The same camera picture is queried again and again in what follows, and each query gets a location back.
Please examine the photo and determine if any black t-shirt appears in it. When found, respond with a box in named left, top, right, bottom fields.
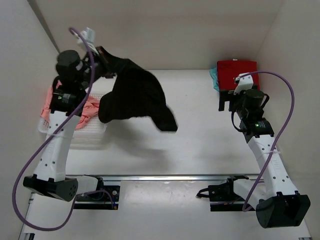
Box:
left=98, top=47, right=178, bottom=132

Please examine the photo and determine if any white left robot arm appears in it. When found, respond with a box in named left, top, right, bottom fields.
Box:
left=23, top=46, right=112, bottom=202

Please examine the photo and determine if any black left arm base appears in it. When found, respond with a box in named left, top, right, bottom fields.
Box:
left=74, top=176, right=121, bottom=211

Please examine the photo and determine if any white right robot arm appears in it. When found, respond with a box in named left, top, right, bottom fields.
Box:
left=196, top=83, right=311, bottom=229

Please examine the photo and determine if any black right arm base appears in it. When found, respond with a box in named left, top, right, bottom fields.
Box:
left=196, top=175, right=249, bottom=212

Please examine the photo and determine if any red folded t-shirt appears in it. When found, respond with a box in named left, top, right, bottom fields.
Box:
left=216, top=60, right=258, bottom=92

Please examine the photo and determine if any teal folded t-shirt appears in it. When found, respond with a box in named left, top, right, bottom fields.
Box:
left=209, top=67, right=220, bottom=92

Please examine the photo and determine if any pink t-shirt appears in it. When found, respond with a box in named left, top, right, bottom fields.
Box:
left=40, top=81, right=101, bottom=130

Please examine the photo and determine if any white plastic basket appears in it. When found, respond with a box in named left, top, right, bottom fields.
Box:
left=37, top=92, right=107, bottom=149

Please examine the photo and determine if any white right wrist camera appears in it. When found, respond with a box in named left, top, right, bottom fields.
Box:
left=233, top=73, right=254, bottom=95

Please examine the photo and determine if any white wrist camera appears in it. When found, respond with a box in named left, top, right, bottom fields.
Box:
left=233, top=73, right=254, bottom=95
left=76, top=27, right=96, bottom=51

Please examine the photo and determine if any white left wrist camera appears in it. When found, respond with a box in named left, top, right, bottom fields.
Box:
left=76, top=27, right=96, bottom=51

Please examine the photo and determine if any aluminium table rail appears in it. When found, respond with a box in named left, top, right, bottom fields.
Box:
left=63, top=174, right=262, bottom=183

